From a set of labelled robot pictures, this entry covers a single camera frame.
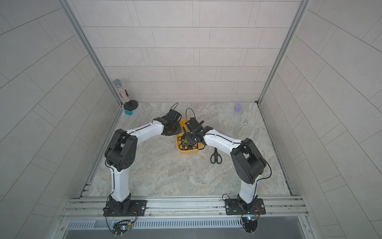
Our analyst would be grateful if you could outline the all black scissors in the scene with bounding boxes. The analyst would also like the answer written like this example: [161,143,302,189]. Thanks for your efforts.
[210,147,222,164]

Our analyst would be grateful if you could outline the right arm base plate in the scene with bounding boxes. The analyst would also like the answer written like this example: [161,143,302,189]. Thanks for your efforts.
[224,198,266,216]

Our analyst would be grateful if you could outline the yellow black handled scissors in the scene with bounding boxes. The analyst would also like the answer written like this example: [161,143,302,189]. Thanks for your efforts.
[178,135,194,151]

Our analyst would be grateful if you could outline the circuit board with wires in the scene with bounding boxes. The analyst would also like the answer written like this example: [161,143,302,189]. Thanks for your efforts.
[241,216,258,234]
[113,220,132,237]

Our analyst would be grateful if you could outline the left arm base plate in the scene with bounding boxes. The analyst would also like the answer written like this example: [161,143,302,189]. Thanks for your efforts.
[103,200,147,217]

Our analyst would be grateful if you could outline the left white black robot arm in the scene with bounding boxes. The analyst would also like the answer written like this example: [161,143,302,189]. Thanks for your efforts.
[104,109,182,215]

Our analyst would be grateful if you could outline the aluminium front rail frame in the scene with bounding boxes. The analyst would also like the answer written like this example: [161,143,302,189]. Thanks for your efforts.
[59,195,309,220]

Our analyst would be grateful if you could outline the yellow plastic storage box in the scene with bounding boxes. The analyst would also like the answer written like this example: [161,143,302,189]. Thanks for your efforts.
[176,119,204,154]

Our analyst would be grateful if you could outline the purple small toy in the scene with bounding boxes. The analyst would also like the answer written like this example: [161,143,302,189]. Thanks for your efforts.
[234,102,241,112]

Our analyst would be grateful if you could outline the right circuit board with wires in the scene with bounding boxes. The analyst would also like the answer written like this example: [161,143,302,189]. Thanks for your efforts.
[241,216,258,234]

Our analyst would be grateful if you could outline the left circuit board with wires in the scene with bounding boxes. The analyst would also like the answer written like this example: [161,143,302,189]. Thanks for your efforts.
[113,220,132,237]

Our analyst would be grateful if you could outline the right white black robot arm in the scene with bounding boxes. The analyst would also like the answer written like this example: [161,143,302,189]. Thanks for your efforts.
[185,118,270,213]

